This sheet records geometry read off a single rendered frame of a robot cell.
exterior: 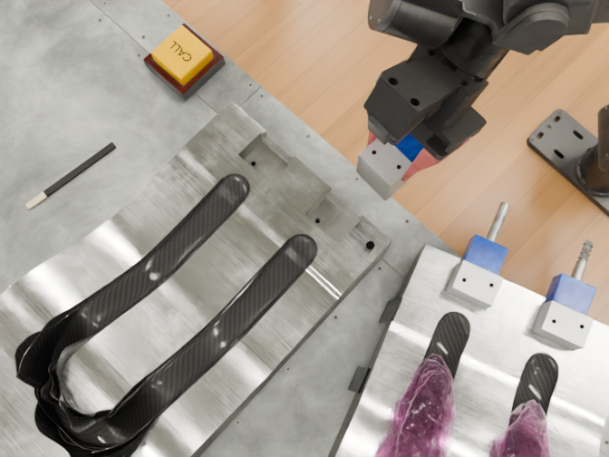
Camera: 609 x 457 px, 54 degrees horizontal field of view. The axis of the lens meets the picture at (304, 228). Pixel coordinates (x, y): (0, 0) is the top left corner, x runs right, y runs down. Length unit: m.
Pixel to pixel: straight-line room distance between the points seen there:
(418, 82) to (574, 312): 0.35
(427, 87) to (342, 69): 0.37
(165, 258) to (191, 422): 0.19
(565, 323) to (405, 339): 0.18
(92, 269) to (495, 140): 0.55
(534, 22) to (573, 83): 0.47
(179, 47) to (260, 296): 0.37
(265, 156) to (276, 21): 0.24
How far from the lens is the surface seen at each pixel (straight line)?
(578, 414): 0.77
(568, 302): 0.76
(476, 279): 0.71
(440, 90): 0.53
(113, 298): 0.70
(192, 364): 0.67
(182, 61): 0.86
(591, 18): 0.51
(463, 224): 0.82
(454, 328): 0.73
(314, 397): 0.76
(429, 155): 0.59
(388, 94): 0.51
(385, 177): 0.65
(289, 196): 0.70
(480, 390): 0.72
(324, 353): 0.76
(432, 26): 0.52
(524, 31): 0.49
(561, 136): 0.89
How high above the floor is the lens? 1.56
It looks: 75 degrees down
